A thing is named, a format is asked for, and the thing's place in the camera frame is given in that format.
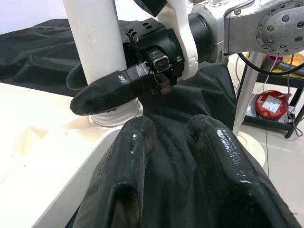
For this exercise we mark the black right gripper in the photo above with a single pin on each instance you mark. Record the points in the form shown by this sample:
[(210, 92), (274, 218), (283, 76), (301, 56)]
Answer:
[(156, 40)]

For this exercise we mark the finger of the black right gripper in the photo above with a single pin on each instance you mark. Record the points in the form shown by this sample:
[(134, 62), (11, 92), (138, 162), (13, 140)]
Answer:
[(76, 79)]

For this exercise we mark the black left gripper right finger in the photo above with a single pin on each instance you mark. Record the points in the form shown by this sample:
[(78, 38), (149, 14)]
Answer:
[(225, 171)]

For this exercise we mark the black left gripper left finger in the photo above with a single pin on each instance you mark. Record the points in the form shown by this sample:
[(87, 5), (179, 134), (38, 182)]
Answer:
[(123, 171)]

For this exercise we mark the white plastic table leg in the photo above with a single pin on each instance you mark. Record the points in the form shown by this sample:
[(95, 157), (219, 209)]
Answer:
[(95, 35)]

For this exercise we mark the white plastic table top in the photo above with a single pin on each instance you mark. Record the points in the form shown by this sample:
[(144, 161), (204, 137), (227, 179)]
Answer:
[(35, 154)]

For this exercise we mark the white round stand base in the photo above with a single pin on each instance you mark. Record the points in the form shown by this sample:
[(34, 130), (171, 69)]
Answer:
[(254, 147)]

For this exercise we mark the black cloth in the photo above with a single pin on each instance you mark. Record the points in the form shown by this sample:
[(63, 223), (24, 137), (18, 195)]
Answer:
[(35, 52)]

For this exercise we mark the red round device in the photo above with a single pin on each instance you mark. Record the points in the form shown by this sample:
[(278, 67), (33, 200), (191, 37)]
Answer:
[(261, 104)]

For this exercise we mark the grey metal pole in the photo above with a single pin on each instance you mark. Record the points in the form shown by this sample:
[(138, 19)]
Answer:
[(249, 83)]

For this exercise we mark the black low metal shelf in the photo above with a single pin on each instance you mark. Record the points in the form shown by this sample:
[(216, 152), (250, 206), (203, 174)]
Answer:
[(285, 80)]

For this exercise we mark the grey and pink vacuum tube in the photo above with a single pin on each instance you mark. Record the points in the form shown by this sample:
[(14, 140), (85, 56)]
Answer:
[(287, 67)]

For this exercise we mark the yellow crumpled bag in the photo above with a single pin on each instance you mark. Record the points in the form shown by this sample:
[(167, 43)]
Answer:
[(297, 59)]

